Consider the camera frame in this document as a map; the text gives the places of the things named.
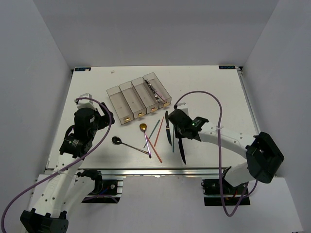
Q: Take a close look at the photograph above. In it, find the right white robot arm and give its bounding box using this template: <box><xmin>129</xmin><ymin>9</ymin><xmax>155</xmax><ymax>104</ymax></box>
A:
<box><xmin>168</xmin><ymin>109</ymin><xmax>284</xmax><ymax>194</ymax></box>

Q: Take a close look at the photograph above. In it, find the left blue table label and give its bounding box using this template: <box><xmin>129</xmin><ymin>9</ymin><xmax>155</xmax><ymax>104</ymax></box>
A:
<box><xmin>74</xmin><ymin>67</ymin><xmax>91</xmax><ymax>72</ymax></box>

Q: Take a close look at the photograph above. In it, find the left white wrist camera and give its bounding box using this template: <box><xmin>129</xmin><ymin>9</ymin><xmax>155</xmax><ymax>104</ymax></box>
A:
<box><xmin>74</xmin><ymin>93</ymin><xmax>96</xmax><ymax>111</ymax></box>

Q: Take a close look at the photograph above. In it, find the black knife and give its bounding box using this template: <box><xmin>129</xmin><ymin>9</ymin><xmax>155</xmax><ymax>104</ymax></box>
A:
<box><xmin>165</xmin><ymin>111</ymin><xmax>172</xmax><ymax>146</ymax></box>

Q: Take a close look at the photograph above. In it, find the aluminium table rail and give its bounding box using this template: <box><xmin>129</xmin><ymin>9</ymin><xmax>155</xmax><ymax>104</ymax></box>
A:
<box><xmin>45</xmin><ymin>166</ymin><xmax>231</xmax><ymax>177</ymax></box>

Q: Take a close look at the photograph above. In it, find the black spoon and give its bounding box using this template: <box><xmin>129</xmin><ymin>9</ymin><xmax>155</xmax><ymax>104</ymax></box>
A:
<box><xmin>111</xmin><ymin>136</ymin><xmax>148</xmax><ymax>154</ymax></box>

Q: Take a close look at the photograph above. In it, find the iridescent blue knife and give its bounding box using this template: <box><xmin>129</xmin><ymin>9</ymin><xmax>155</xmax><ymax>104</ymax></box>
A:
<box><xmin>178</xmin><ymin>138</ymin><xmax>187</xmax><ymax>165</ymax></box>

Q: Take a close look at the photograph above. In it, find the fork with pink handle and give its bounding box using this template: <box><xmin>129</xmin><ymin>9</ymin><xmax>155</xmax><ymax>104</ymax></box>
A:
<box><xmin>154</xmin><ymin>88</ymin><xmax>165</xmax><ymax>101</ymax></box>

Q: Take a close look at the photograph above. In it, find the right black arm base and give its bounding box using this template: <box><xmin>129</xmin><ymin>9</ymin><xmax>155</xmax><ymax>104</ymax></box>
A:
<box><xmin>201</xmin><ymin>179</ymin><xmax>244</xmax><ymax>206</ymax></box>

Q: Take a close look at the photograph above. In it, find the gold spoon purple handle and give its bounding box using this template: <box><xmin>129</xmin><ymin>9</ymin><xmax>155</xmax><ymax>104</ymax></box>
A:
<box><xmin>139</xmin><ymin>123</ymin><xmax>152</xmax><ymax>158</ymax></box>

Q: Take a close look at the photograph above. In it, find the blue table label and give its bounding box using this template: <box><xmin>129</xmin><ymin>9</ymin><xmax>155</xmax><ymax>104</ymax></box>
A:
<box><xmin>218</xmin><ymin>65</ymin><xmax>236</xmax><ymax>69</ymax></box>
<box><xmin>74</xmin><ymin>67</ymin><xmax>91</xmax><ymax>72</ymax></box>

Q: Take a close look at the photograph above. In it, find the teal chopstick left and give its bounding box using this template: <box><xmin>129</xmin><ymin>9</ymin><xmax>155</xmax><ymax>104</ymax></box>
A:
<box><xmin>148</xmin><ymin>119</ymin><xmax>160</xmax><ymax>138</ymax></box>

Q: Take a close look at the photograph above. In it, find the long orange chopstick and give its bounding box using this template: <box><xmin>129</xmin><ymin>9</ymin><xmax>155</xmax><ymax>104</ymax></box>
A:
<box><xmin>147</xmin><ymin>137</ymin><xmax>163</xmax><ymax>163</ymax></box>

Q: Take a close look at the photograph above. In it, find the right blue table label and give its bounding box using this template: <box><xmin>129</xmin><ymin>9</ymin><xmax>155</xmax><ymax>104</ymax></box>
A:
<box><xmin>218</xmin><ymin>65</ymin><xmax>236</xmax><ymax>69</ymax></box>

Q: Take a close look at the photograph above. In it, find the fork with dark handle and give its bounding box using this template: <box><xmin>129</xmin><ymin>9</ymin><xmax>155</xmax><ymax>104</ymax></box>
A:
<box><xmin>144</xmin><ymin>79</ymin><xmax>160</xmax><ymax>102</ymax></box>

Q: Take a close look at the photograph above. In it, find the short orange chopstick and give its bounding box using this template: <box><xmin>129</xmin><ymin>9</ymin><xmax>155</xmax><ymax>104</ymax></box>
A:
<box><xmin>154</xmin><ymin>116</ymin><xmax>164</xmax><ymax>146</ymax></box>

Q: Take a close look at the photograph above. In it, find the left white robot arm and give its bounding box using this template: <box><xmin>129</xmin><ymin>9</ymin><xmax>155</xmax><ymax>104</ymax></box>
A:
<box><xmin>20</xmin><ymin>100</ymin><xmax>115</xmax><ymax>233</ymax></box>

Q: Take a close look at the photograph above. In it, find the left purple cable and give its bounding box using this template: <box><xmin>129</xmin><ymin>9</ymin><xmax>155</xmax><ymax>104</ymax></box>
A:
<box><xmin>0</xmin><ymin>97</ymin><xmax>113</xmax><ymax>233</ymax></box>

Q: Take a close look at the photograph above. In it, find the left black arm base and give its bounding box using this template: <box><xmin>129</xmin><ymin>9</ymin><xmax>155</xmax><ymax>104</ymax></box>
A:
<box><xmin>77</xmin><ymin>169</ymin><xmax>123</xmax><ymax>204</ymax></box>

